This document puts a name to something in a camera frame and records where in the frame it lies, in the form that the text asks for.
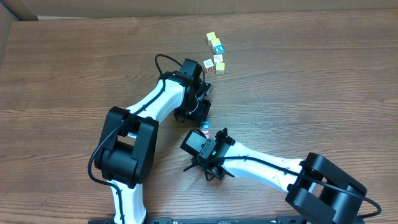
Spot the wooden block red letter I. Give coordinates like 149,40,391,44
201,129,210,139

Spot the wooden block red letter Y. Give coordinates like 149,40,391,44
200,120,211,130

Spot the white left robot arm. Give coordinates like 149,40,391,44
87,58,213,223

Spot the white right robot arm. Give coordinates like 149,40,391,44
180,129,367,223

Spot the wooden block red letter M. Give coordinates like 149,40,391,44
203,58,215,73

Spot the wooden block yellow top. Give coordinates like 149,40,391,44
215,62,225,75

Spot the plain wooden picture block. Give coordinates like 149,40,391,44
213,54,223,64

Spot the wooden block blue X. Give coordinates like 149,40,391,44
211,38,225,54

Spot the far yellow wooden block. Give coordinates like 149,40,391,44
206,32,216,45

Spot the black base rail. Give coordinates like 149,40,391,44
143,216,306,224

